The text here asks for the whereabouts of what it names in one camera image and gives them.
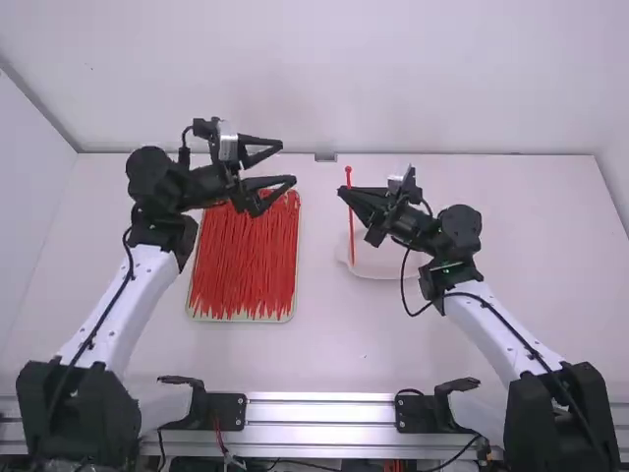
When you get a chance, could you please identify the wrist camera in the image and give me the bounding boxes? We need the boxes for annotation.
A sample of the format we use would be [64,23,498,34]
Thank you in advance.
[215,125,243,164]
[386,163,420,196]

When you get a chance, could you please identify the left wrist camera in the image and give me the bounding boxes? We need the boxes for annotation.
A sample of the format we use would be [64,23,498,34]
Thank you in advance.
[215,125,243,164]

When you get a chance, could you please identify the orange cable tie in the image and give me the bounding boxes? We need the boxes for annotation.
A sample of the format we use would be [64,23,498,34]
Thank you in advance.
[343,165,358,265]

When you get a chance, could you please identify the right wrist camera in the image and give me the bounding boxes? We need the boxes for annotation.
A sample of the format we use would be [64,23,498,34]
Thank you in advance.
[386,163,420,196]

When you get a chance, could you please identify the black hooked bracket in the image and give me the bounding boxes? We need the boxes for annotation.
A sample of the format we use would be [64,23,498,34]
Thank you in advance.
[155,375,249,434]
[394,376,483,435]

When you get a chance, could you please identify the white dish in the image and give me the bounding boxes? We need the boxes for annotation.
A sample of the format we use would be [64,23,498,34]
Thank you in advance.
[333,215,429,281]

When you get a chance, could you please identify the pale tray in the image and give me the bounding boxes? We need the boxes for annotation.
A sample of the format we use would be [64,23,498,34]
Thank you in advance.
[184,188,303,326]

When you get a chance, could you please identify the row of orange cable ties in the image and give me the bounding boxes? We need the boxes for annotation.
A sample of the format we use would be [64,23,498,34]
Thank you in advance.
[188,188,302,320]

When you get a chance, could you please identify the black cable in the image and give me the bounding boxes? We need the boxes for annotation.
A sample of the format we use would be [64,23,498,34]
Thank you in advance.
[46,228,139,424]
[398,243,443,319]

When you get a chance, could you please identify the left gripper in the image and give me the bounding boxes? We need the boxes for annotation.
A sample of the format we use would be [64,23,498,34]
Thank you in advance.
[189,116,299,218]

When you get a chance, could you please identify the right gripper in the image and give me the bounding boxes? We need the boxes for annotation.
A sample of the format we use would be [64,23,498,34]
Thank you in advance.
[336,184,442,248]

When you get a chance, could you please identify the silver rails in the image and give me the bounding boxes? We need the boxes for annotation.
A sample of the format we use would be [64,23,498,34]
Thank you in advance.
[0,390,510,463]

